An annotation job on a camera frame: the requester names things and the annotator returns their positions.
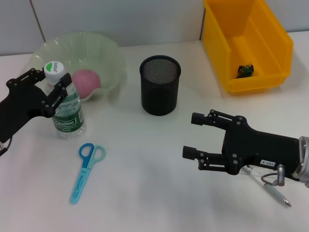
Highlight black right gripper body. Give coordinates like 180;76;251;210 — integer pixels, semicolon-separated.
221;116;300;180

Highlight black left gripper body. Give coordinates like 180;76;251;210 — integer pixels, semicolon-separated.
0;79;53;144

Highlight pink peach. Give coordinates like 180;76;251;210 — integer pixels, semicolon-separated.
70;69;101;100

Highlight clear green-label water bottle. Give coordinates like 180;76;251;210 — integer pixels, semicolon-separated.
43;60;86;140

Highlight green plastic wrapper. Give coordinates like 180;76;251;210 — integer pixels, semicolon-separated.
237;63;255;79

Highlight blue plastic scissors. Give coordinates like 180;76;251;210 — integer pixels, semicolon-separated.
70;142;106;205

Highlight black mesh pen holder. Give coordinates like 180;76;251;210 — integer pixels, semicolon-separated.
139;55;182;117

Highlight white ballpoint pen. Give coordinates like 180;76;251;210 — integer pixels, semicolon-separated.
241;166;292;208

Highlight green glass fruit bowl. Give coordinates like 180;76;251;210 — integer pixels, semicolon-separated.
28;31;128;102

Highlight yellow plastic bin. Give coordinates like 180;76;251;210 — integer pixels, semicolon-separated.
202;0;294;96

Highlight right gripper cable with connector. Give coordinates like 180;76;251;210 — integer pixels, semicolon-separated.
260;163;287;187

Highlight gripper cable with connector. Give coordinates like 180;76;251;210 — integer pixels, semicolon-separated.
0;137;13;157
260;163;287;187

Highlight left gripper cable with connector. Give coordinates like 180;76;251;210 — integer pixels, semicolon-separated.
0;137;13;157

